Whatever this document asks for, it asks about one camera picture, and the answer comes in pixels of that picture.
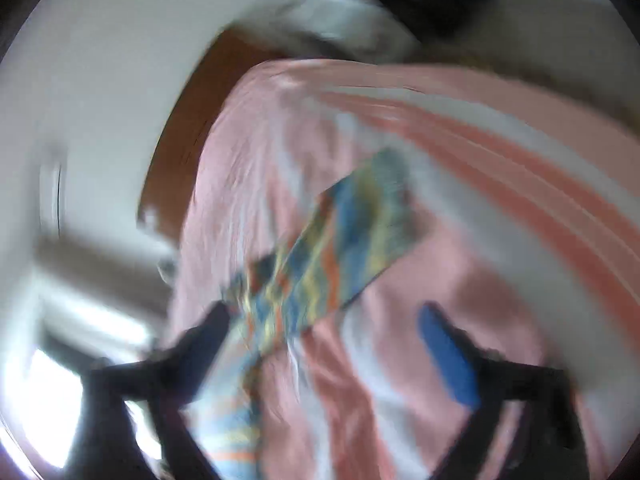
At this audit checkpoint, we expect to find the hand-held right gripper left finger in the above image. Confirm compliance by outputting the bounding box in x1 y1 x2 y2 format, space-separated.
82 302 234 480

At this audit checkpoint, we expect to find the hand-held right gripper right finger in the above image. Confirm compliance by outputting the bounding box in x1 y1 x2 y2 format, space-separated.
418 301 592 480

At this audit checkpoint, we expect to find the striped knit sweater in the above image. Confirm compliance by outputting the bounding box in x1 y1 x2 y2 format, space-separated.
190 147 419 480

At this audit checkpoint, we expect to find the pink striped blanket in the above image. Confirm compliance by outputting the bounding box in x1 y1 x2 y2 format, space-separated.
166 58 640 480

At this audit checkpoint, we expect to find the brown curtain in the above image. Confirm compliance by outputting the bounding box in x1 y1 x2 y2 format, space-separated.
34 230 172 323

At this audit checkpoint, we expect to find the window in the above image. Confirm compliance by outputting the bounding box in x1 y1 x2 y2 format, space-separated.
0 310 166 467

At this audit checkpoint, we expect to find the wooden headboard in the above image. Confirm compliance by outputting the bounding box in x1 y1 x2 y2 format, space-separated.
137 27 282 252

